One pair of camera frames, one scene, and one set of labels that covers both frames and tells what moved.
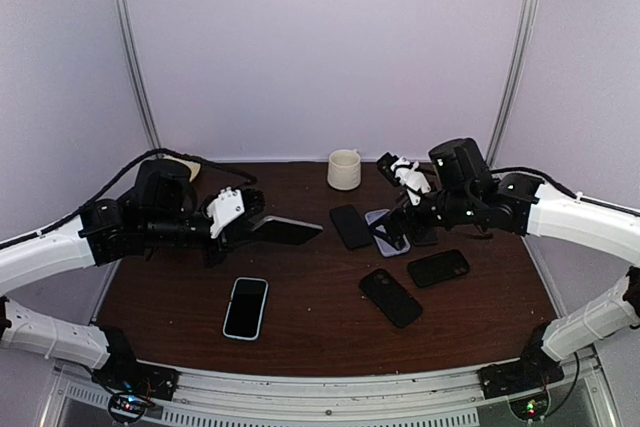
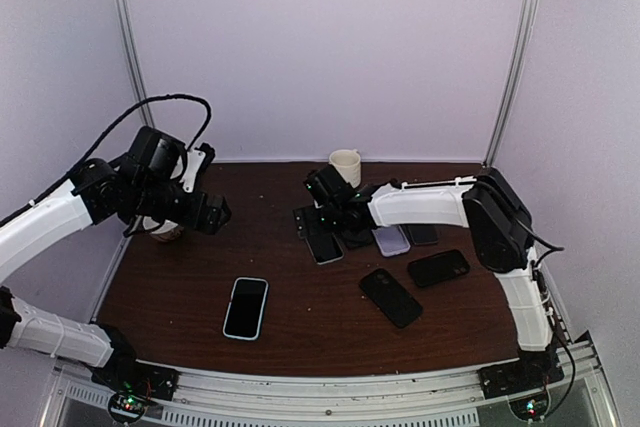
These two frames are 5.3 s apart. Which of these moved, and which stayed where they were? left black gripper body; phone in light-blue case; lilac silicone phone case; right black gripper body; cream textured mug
Moved: right black gripper body; left black gripper body
Stayed: cream textured mug; lilac silicone phone case; phone in light-blue case
